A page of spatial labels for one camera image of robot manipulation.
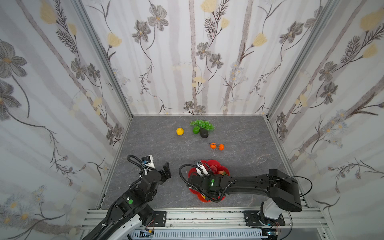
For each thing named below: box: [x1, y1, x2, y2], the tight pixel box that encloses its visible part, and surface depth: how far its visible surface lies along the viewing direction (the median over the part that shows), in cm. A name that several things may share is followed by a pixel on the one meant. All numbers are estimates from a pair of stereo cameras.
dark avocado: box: [200, 127, 209, 138], surface depth 109 cm
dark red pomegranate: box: [210, 165, 218, 175], surface depth 88 cm
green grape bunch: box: [190, 119, 215, 131], surface depth 113 cm
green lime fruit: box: [192, 125, 201, 134], surface depth 110 cm
